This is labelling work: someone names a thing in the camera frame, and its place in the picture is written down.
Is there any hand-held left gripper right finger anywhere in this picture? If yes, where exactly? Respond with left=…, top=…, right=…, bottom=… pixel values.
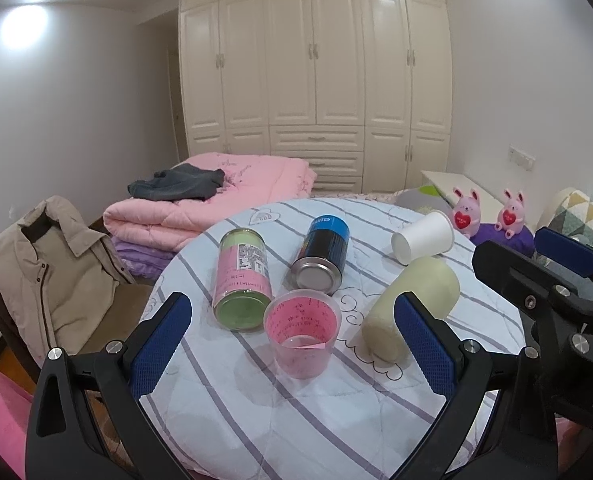
left=389, top=291, right=545, bottom=480

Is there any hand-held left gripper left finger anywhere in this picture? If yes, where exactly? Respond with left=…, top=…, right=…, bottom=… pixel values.
left=25, top=291, right=193, bottom=480

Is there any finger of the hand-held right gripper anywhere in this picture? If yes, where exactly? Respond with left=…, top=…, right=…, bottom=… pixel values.
left=533, top=226, right=593, bottom=306
left=472, top=240, right=593, bottom=357

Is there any white paper cup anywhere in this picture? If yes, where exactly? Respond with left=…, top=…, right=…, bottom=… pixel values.
left=391, top=210, right=456, bottom=265

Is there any cream plastic cup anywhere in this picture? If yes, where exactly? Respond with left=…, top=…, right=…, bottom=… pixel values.
left=361, top=256, right=461, bottom=364

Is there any pink translucent plastic cup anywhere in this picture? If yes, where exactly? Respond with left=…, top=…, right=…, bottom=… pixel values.
left=263, top=290, right=342, bottom=380

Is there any geometric patterned pillow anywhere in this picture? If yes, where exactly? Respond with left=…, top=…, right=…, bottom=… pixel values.
left=535, top=187, right=593, bottom=262

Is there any brown chair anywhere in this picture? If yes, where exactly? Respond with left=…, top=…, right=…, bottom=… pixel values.
left=0, top=255, right=163, bottom=368

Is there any purple cushion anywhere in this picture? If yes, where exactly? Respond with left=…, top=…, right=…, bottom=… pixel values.
left=469, top=222, right=535, bottom=257

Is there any pink bunny plush toy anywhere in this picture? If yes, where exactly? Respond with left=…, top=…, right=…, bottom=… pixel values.
left=451, top=186, right=484, bottom=239
left=495, top=188, right=526, bottom=239

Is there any purple blanket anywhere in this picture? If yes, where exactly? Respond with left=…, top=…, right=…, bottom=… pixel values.
left=113, top=238, right=190, bottom=279

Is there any pink and green can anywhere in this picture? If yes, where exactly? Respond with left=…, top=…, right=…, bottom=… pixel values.
left=212, top=228, right=273, bottom=333

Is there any white bedside table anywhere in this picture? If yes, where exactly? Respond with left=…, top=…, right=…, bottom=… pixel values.
left=421, top=170, right=508, bottom=212

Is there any grey and green pillow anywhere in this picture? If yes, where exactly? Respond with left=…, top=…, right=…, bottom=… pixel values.
left=393, top=184, right=456, bottom=217

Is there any folded pink quilt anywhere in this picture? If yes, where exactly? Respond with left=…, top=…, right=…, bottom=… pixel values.
left=103, top=155, right=318, bottom=254

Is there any beige jacket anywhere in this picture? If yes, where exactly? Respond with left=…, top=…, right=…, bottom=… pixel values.
left=0, top=196, right=138, bottom=367

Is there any blue and black can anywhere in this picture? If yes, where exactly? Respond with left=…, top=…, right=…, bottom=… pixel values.
left=290, top=215, right=351, bottom=297

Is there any grey garment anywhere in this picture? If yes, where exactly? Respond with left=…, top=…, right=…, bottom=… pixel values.
left=128, top=168, right=226, bottom=202

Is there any cream wardrobe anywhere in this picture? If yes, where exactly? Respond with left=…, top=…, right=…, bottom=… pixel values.
left=178, top=0, right=454, bottom=197

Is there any wall socket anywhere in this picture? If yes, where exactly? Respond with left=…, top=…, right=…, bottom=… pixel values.
left=507, top=144, right=536, bottom=169

